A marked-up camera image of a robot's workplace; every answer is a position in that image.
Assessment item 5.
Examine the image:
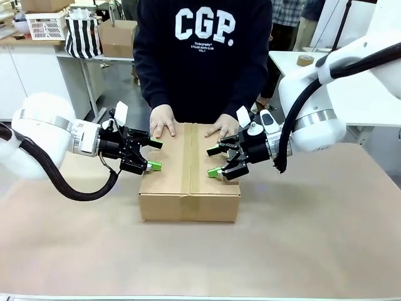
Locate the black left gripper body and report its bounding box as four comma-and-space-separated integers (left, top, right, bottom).
98, 127, 142, 161

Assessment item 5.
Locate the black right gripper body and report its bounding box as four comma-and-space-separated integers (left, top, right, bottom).
239, 129, 271, 164

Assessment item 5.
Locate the large brown cardboard box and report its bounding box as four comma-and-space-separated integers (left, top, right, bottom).
138, 122, 242, 224

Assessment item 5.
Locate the person's right forearm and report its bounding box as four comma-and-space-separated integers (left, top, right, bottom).
133, 56, 174, 111

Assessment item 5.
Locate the small brown cardboard box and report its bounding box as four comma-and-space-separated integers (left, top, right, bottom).
98, 19, 139, 59

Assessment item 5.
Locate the flat cardboard box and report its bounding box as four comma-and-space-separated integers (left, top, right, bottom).
19, 0, 76, 14

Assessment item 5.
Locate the person's left hand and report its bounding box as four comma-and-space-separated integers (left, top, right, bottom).
204, 113, 241, 139

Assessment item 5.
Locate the person's right hand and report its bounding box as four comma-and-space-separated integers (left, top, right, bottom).
149, 104, 177, 140

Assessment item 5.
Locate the brown packing tape strip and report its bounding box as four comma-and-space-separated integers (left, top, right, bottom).
180, 122, 202, 222

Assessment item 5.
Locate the white background table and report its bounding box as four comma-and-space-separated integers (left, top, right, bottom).
56, 50, 137, 119

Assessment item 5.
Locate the person in navy sweatshirt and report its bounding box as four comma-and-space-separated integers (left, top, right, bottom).
133, 0, 273, 125

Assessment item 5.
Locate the white side table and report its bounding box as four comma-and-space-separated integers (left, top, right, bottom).
268, 50, 401, 145

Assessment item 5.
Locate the brown tape roll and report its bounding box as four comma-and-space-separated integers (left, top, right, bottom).
296, 54, 316, 67

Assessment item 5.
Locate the black white striped bag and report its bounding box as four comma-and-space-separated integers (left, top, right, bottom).
64, 7, 103, 60

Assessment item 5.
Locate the white cabinet with wood top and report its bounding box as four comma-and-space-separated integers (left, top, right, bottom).
0, 32, 106, 122

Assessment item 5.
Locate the bystander in khaki trousers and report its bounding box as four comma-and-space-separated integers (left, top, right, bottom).
292, 0, 327, 53

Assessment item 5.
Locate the white plastic crate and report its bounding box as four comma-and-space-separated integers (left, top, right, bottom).
25, 12, 68, 41

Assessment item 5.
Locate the bystander in plaid shirt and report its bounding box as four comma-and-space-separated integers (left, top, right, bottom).
256, 0, 306, 111

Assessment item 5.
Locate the black stand pole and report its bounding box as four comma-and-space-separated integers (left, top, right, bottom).
331, 0, 352, 51

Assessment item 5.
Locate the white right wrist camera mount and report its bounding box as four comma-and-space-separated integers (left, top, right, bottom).
236, 105, 264, 137

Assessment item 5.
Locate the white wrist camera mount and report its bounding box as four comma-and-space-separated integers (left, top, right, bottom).
100, 100, 130, 131
236, 105, 264, 137

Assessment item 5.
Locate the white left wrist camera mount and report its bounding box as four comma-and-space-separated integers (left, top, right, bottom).
100, 100, 130, 131

